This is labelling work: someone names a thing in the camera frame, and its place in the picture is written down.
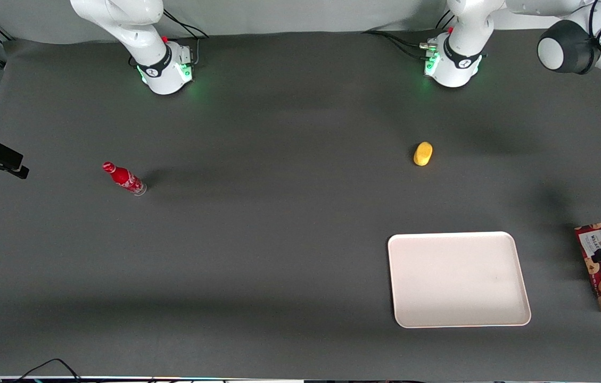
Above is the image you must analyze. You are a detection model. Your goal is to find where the white rectangular tray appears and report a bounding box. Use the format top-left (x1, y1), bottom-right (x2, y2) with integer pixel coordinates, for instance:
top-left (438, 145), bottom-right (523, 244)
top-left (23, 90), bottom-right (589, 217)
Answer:
top-left (388, 231), bottom-right (532, 329)

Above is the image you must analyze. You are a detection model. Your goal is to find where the red cola bottle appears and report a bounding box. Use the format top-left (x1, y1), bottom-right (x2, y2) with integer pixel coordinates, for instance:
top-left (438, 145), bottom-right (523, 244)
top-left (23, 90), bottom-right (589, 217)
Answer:
top-left (102, 162), bottom-right (147, 196)

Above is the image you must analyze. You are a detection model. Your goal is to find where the yellow lemon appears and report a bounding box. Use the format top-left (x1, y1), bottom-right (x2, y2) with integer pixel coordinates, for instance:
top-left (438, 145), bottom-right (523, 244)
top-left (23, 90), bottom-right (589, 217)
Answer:
top-left (413, 141), bottom-right (433, 167)

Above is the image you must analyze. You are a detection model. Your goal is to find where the dark grey table cloth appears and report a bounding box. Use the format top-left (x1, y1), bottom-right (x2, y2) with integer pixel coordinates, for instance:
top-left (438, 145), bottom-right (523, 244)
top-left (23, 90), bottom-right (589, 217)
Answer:
top-left (0, 19), bottom-right (601, 381)

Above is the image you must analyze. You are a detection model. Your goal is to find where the thin black cable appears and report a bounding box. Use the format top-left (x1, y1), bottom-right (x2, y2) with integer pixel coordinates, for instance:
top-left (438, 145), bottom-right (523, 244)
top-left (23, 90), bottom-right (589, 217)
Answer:
top-left (12, 358), bottom-right (84, 383)

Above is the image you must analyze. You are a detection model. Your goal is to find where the black right arm base cable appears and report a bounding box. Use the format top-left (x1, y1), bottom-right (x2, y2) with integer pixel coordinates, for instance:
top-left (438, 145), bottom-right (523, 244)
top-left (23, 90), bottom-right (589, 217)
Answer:
top-left (162, 9), bottom-right (210, 67)

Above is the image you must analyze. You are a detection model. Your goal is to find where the black arm base cable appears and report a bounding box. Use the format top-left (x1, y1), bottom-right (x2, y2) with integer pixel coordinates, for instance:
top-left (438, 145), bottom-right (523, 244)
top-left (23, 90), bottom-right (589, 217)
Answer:
top-left (162, 9), bottom-right (210, 67)
top-left (362, 13), bottom-right (458, 61)

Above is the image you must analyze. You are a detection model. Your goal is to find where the black left arm base cable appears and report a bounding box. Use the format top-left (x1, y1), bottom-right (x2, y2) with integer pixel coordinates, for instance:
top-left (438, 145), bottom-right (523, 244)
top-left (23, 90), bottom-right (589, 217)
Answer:
top-left (362, 13), bottom-right (458, 61)

